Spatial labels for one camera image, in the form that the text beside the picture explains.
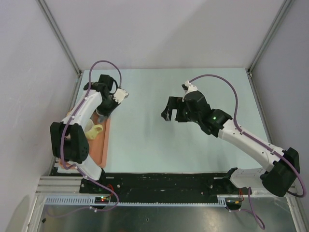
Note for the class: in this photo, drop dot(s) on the right aluminium frame post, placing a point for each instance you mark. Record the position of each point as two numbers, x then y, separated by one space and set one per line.
274 27

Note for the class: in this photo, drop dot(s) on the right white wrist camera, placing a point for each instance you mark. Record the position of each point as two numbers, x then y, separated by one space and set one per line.
188 88

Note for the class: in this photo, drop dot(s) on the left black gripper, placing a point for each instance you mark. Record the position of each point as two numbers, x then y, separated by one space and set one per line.
106 112

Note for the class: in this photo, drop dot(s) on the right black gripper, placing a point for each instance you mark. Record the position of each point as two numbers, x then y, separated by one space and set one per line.
173 103

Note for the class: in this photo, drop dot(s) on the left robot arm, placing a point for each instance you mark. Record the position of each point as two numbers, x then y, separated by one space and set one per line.
68 139

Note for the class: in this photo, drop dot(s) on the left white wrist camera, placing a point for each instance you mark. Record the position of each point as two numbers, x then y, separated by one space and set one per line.
120 95

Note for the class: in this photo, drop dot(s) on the grey mug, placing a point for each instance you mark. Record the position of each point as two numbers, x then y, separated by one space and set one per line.
101 118

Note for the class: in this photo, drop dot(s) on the left aluminium frame post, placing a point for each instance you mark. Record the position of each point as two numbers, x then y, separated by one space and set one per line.
59 35

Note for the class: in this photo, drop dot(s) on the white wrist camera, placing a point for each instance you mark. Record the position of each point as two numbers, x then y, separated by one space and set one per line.
188 88
120 95

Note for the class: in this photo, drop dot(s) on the salmon plastic tray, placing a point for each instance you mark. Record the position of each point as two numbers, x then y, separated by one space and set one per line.
98 148

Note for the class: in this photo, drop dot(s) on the white cable duct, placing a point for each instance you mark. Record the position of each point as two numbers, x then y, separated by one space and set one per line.
96 200

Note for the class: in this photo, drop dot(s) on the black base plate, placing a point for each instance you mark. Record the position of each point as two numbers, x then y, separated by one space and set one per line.
163 188

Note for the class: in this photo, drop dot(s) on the yellow mug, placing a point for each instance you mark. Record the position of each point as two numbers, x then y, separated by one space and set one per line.
92 130

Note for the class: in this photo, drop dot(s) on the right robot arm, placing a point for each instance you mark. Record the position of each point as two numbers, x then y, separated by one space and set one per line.
278 167

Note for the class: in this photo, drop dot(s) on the aluminium frame post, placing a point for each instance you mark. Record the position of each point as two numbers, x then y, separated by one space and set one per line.
274 27
59 35

